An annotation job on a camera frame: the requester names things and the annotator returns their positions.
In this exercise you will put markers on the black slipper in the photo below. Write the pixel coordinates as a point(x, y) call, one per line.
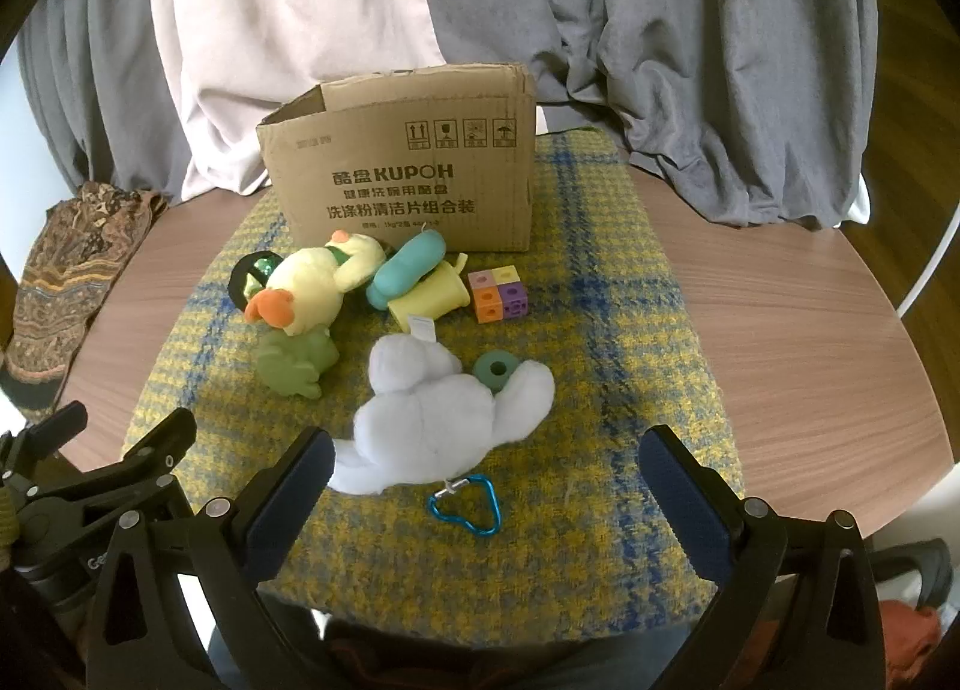
point(911, 562)

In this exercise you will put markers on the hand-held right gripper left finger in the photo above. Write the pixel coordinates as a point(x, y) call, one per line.
point(291, 506)

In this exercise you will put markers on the person's dark clothing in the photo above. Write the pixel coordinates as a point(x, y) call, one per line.
point(487, 660)

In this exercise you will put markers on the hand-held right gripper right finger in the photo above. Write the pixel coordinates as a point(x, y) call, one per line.
point(690, 510)

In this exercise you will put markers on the green frog toy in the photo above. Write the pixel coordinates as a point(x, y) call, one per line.
point(296, 360)

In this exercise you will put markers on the grey curtain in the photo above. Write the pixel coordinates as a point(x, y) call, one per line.
point(675, 22)

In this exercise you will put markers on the blue carabiner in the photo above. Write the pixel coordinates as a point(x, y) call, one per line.
point(439, 510)

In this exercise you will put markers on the yellow blue plaid mat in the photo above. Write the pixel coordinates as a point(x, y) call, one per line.
point(600, 375)

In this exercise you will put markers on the brown patterned cloth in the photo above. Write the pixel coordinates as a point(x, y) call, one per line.
point(67, 285)

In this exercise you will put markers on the yellow duck plush toy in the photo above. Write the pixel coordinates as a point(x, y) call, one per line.
point(307, 285)

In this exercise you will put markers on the multicoloured cube block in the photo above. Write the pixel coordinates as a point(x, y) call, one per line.
point(496, 294)

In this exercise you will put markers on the pale pink cloth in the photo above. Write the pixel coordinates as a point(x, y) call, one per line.
point(285, 22)

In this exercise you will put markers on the white curved tube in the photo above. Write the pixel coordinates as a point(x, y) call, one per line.
point(930, 262)

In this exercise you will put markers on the brown cardboard box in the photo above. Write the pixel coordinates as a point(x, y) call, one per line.
point(405, 165)

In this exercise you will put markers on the white plush toy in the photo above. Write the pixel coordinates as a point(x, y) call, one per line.
point(420, 420)

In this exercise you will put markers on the black and green toy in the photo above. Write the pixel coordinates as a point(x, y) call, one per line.
point(240, 281)

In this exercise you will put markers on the teal ribbed plush toy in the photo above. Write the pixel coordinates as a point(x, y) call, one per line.
point(401, 270)

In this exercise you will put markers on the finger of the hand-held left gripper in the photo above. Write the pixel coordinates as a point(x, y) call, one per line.
point(161, 439)
point(52, 429)

